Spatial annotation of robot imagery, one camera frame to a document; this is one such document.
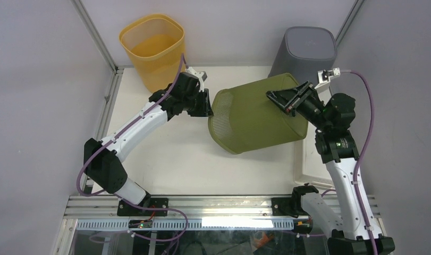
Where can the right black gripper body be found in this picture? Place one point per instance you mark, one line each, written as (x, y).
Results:
(311, 109)

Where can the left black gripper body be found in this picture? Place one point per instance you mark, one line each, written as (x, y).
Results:
(196, 104)

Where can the green mesh waste bin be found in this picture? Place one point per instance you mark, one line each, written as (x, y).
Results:
(244, 119)

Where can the grey mesh waste bin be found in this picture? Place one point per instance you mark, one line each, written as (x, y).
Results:
(303, 52)

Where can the white perforated plastic basket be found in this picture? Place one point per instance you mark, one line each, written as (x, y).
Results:
(308, 165)

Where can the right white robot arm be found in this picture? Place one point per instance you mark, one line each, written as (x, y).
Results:
(354, 230)

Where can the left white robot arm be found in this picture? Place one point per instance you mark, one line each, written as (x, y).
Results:
(103, 159)

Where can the yellow mesh waste bin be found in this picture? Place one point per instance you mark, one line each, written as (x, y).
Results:
(154, 44)

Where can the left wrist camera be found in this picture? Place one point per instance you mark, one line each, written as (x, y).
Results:
(201, 75)

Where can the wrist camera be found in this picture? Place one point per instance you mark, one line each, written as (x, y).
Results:
(201, 75)
(325, 77)

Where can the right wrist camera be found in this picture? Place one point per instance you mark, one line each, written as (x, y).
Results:
(325, 77)

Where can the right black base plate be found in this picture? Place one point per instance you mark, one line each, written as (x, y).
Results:
(287, 206)

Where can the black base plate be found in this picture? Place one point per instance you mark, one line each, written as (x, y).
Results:
(126, 210)
(287, 206)

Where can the right aluminium corner post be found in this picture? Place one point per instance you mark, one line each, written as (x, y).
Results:
(357, 5)

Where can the aluminium corner post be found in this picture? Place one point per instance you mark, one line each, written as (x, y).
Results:
(357, 5)
(90, 26)

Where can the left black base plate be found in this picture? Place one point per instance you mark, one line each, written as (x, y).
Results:
(126, 210)

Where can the left aluminium corner post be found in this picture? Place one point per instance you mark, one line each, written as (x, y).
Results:
(90, 26)

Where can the white slotted cable duct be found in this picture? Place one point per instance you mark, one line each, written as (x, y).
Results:
(207, 223)

